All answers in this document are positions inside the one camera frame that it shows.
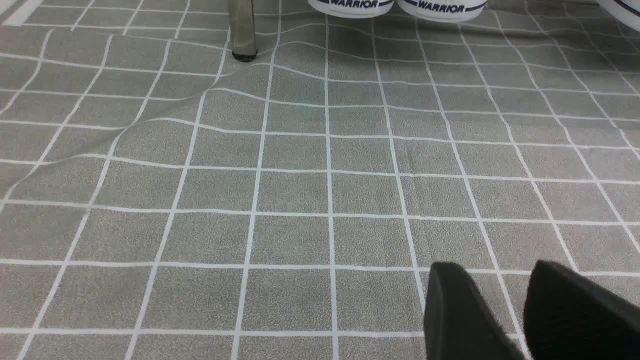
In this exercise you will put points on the black canvas sneaker left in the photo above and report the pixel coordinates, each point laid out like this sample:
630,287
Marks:
625,11

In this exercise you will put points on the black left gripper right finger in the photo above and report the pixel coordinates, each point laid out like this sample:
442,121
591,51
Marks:
570,317

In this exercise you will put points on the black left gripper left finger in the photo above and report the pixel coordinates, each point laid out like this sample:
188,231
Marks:
457,322

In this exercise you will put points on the navy canvas shoe right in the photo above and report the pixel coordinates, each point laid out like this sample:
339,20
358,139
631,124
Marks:
444,11

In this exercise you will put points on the navy canvas shoe left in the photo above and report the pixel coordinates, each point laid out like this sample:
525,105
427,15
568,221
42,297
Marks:
352,9

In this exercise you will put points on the steel shoe rack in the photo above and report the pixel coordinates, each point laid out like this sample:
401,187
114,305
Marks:
244,47

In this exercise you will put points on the navy canvas shoe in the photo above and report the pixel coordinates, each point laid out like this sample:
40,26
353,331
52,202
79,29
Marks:
352,9
444,11

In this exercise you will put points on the grey grid floor cloth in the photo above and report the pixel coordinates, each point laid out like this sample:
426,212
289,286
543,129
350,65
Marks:
161,200

